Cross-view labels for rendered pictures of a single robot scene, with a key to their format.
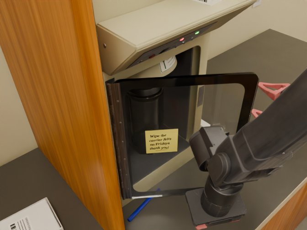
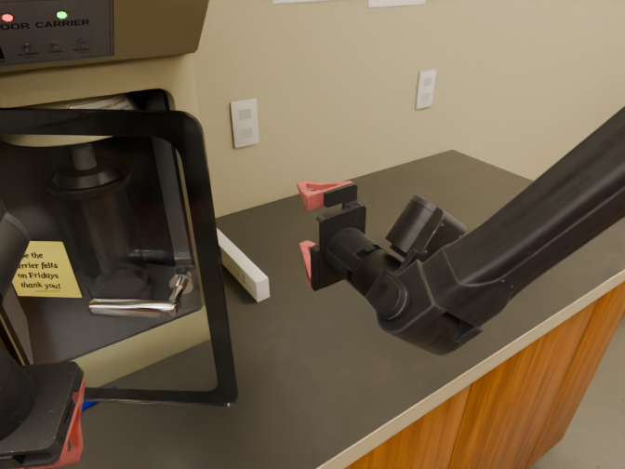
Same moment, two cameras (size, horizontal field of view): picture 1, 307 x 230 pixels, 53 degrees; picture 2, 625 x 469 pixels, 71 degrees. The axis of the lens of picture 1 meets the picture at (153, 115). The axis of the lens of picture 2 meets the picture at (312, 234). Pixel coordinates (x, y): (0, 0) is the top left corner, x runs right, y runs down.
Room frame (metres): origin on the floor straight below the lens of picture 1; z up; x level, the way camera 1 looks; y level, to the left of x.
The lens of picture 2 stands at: (0.16, -0.36, 1.50)
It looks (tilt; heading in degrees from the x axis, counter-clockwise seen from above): 32 degrees down; 6
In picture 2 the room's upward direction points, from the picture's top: straight up
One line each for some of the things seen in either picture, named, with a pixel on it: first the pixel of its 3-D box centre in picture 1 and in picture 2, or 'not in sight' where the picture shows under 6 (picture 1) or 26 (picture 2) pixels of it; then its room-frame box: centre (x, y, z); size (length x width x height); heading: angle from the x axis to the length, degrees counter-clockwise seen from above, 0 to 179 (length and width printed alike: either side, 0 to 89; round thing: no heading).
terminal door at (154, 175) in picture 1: (182, 145); (90, 285); (0.52, -0.07, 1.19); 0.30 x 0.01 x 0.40; 93
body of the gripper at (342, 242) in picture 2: not in sight; (352, 255); (0.60, -0.36, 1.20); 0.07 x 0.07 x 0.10; 39
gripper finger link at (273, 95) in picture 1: (272, 95); (320, 206); (0.66, -0.32, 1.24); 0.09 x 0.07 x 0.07; 39
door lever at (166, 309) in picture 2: not in sight; (141, 297); (0.50, -0.14, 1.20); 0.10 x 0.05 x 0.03; 93
